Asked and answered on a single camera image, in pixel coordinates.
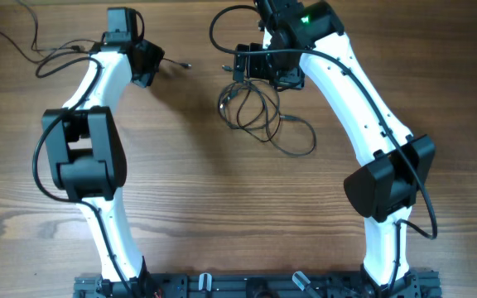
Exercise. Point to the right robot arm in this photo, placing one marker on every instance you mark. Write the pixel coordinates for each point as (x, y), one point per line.
(311, 42)

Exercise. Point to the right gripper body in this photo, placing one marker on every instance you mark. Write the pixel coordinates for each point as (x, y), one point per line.
(272, 67)

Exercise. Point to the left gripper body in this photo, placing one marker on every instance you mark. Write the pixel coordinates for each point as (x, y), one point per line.
(151, 55)

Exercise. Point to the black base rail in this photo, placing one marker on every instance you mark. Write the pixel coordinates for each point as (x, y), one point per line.
(259, 285)

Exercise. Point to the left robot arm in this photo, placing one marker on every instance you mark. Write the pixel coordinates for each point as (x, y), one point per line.
(86, 155)

